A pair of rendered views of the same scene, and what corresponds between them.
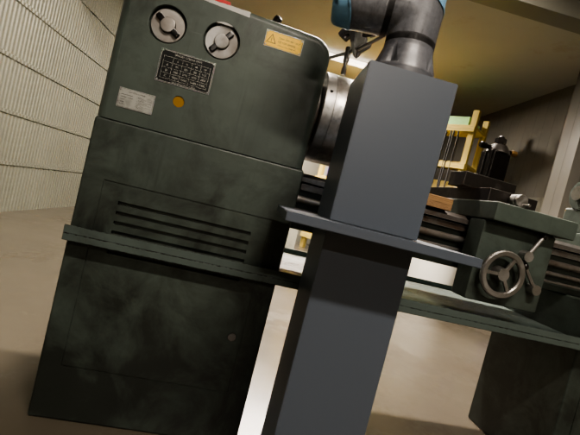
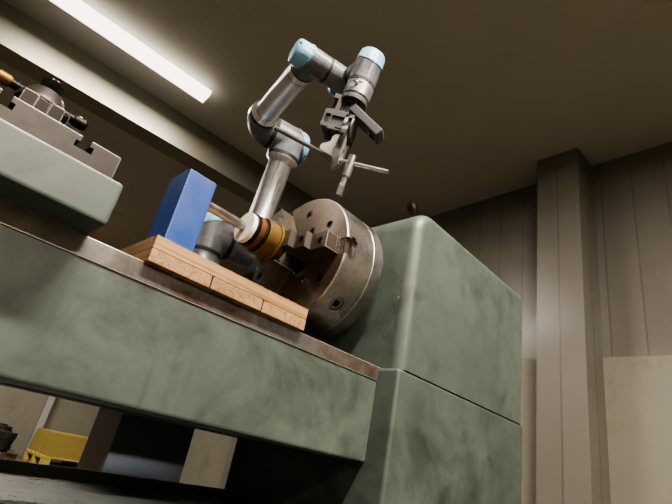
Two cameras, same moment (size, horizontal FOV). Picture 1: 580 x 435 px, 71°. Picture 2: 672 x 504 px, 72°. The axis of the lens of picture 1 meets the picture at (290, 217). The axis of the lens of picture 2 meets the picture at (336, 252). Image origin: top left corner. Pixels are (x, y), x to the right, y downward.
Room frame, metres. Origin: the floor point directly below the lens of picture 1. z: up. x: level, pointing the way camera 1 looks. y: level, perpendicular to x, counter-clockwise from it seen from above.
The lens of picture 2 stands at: (2.37, -0.58, 0.66)
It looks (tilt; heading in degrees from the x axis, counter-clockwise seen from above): 25 degrees up; 147
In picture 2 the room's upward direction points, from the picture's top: 12 degrees clockwise
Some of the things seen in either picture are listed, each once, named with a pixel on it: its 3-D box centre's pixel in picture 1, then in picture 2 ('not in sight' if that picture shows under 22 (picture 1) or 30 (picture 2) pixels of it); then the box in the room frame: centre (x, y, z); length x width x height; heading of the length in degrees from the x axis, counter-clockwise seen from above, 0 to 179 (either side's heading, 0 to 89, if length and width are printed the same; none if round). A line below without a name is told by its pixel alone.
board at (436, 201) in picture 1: (390, 193); (182, 299); (1.53, -0.34, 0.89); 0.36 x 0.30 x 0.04; 9
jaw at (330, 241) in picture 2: not in sight; (316, 245); (1.58, -0.12, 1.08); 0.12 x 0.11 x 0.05; 10
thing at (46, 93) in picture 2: (498, 149); (43, 101); (1.50, -0.68, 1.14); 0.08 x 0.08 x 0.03
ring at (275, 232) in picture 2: not in sight; (264, 238); (1.51, -0.21, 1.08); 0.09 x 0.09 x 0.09; 9
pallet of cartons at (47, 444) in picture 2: not in sight; (80, 452); (-5.22, 0.91, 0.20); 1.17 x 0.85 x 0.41; 95
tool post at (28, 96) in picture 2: (491, 166); (29, 131); (1.51, -0.67, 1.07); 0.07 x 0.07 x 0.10; 9
